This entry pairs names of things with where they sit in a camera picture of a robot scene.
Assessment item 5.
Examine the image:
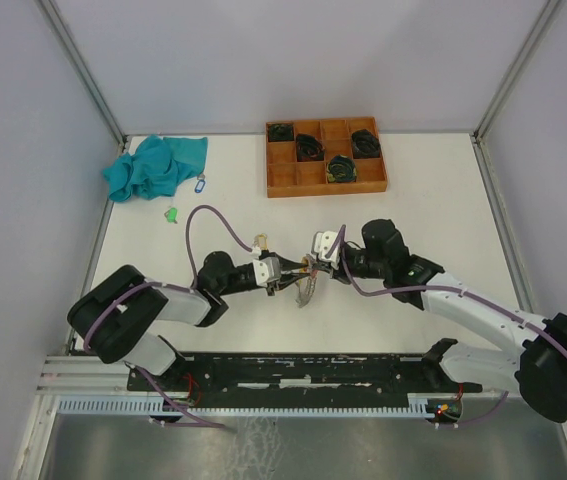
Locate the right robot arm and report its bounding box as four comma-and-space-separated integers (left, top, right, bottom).
312, 219, 567, 423

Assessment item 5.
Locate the rolled dark fabric right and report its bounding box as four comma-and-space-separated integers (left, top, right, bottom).
351, 129, 381, 159

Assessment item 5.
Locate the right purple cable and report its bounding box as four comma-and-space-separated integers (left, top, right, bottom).
332, 224, 567, 430

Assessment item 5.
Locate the rolled dark fabric green pattern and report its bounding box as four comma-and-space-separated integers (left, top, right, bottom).
326, 155, 358, 184

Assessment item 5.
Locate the key with blue tag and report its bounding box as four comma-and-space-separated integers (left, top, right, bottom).
194, 173, 206, 194

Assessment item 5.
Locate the metal keyring organizer yellow handle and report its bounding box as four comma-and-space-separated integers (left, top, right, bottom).
295, 255, 319, 308

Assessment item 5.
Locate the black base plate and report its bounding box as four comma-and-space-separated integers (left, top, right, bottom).
126, 352, 484, 407

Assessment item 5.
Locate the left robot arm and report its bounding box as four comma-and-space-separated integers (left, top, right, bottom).
67, 251, 310, 390

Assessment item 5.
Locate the aluminium frame post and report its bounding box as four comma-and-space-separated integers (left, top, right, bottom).
472, 0, 564, 139
35, 0, 127, 150

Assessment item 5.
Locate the white cable duct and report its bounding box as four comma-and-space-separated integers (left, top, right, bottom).
57, 395, 434, 420

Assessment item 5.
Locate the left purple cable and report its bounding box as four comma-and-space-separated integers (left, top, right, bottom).
82, 204, 262, 430

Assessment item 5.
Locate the teal cloth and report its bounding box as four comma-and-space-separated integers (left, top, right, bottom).
102, 135, 208, 203

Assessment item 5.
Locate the left aluminium frame post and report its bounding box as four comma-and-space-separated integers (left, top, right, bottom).
35, 0, 127, 150

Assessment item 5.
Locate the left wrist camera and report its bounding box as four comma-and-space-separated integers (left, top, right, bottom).
252, 256, 281, 288

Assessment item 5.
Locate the rolled dark fabric red pattern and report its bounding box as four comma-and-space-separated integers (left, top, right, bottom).
295, 133, 325, 162

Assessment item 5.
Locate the key with green tag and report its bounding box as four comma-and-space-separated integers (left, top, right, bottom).
164, 207, 178, 224

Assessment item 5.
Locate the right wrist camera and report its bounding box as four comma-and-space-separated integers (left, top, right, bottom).
311, 230, 344, 269

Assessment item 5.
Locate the rolled dark fabric far left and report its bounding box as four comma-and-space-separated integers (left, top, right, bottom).
267, 123, 294, 143

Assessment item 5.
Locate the right aluminium frame post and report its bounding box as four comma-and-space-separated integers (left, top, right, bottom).
472, 0, 564, 139

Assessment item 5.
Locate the key with yellow framed tag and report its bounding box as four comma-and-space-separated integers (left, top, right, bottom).
253, 233, 268, 252

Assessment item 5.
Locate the purple cable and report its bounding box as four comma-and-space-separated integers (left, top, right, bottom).
82, 204, 262, 430
332, 224, 567, 430

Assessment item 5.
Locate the wooden compartment tray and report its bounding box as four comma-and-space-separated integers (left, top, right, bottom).
265, 117, 389, 198

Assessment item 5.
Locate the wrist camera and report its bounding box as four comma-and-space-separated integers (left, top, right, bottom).
311, 230, 344, 269
252, 256, 281, 288

